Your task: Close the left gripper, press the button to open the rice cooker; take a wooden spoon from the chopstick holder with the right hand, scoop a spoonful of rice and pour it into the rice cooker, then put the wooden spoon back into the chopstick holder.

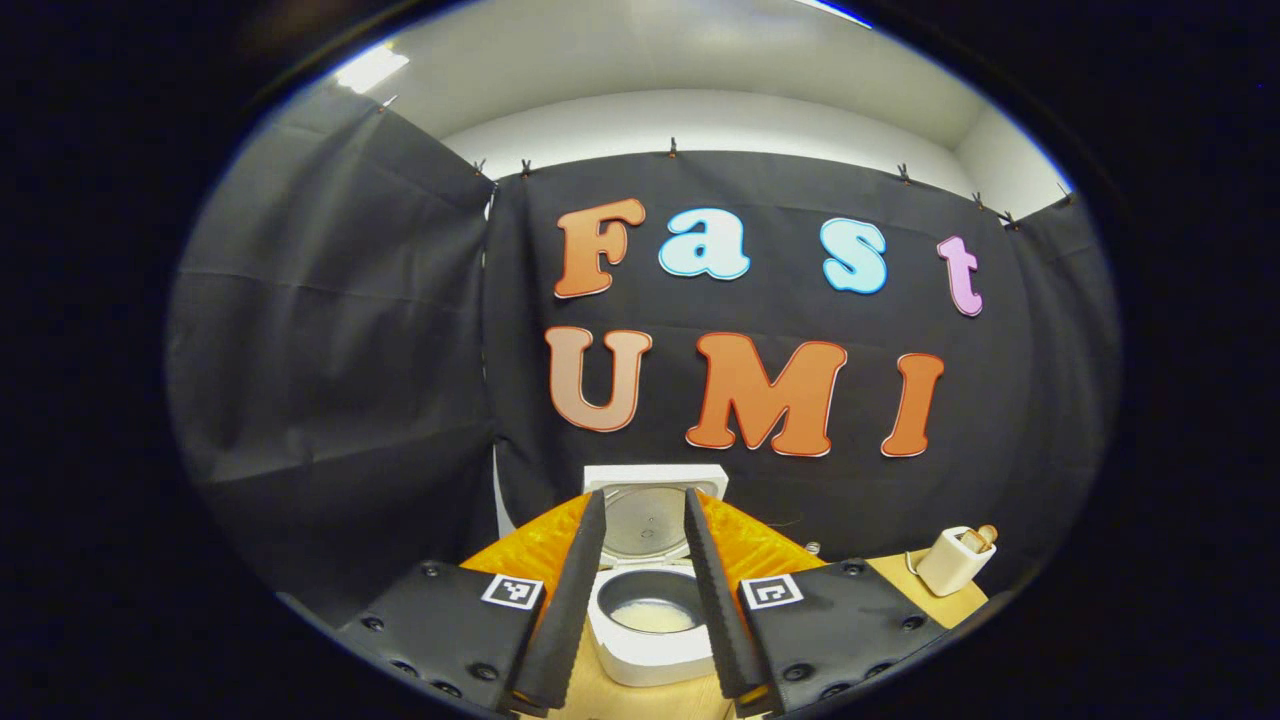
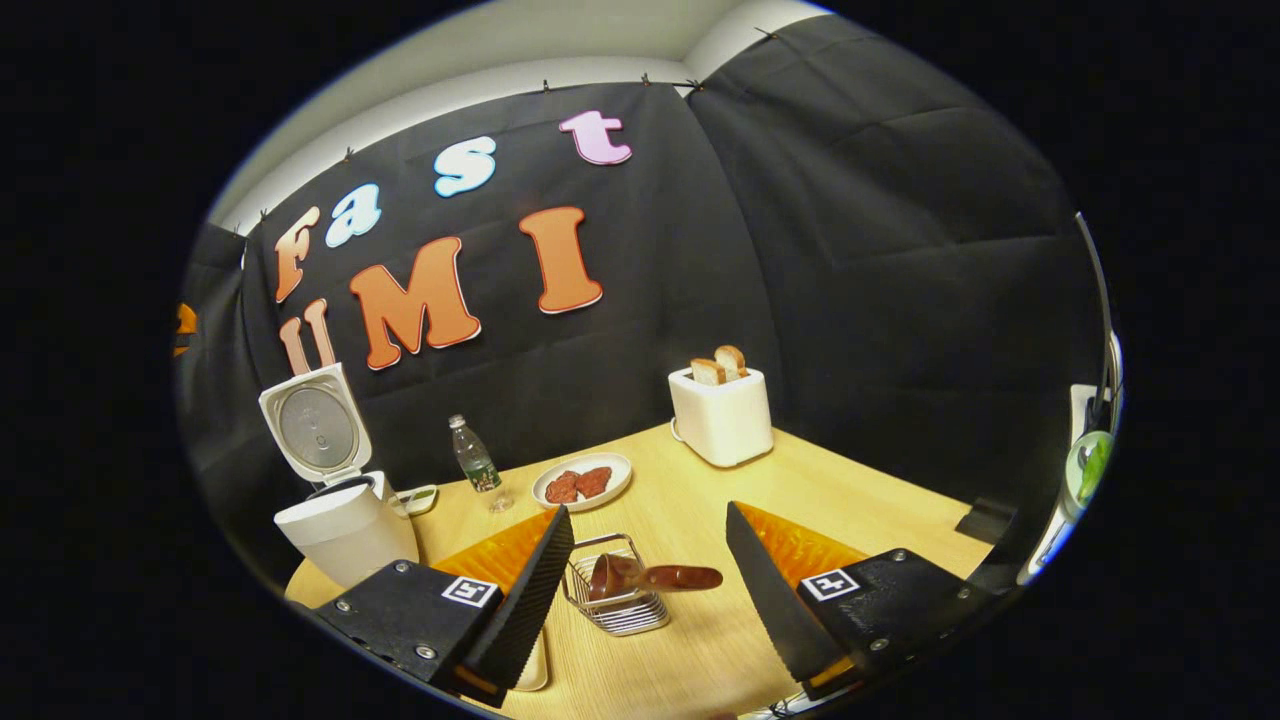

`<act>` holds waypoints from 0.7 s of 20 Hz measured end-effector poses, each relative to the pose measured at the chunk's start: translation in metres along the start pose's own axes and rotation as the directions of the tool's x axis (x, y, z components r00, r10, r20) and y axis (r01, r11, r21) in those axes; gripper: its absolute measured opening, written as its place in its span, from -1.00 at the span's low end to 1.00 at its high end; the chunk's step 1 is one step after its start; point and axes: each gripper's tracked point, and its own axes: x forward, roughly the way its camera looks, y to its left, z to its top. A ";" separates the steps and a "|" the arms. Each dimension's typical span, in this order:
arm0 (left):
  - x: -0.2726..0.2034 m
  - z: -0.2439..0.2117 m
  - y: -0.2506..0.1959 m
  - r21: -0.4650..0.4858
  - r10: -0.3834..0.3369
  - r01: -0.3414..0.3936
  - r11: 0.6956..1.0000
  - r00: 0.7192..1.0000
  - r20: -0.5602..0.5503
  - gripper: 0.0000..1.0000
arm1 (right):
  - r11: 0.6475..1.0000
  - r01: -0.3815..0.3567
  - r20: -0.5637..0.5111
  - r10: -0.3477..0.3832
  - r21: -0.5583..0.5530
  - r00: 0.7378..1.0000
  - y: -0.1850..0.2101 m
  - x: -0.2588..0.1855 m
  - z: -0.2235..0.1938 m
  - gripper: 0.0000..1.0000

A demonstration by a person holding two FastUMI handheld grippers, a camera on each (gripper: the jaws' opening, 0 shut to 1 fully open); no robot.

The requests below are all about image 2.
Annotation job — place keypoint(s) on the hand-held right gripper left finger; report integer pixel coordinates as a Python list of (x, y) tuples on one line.
[(520, 610)]

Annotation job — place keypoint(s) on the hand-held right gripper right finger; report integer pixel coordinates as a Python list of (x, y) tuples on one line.
[(775, 600)]

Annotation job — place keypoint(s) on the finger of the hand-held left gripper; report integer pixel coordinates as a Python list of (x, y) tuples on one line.
[(184, 325)]

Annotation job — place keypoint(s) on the dark wooden spoon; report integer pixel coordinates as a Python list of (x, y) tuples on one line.
[(660, 577)]

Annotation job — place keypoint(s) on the white rice cooker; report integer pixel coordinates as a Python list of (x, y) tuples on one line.
[(345, 530)]

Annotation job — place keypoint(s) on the cream rectangular tray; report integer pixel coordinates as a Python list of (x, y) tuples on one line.
[(535, 665)]

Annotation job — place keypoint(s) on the brown meat piece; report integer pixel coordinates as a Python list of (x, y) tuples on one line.
[(562, 488), (595, 481)]

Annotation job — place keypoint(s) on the clear plastic water bottle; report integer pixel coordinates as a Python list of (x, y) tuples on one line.
[(478, 465)]

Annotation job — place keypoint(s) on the small white dish green contents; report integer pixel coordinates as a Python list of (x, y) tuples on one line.
[(418, 498)]

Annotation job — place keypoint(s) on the white round plate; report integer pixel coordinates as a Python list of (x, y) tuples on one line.
[(615, 462)]

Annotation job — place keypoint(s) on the white toaster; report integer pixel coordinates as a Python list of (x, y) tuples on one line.
[(725, 420)]

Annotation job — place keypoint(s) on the small black box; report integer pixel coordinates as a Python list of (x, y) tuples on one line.
[(988, 520)]

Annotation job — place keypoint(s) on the toasted bread slice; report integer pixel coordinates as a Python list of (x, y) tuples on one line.
[(707, 372), (731, 360)]

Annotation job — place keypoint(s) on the black backdrop cloth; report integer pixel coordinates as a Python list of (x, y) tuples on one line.
[(850, 250)]

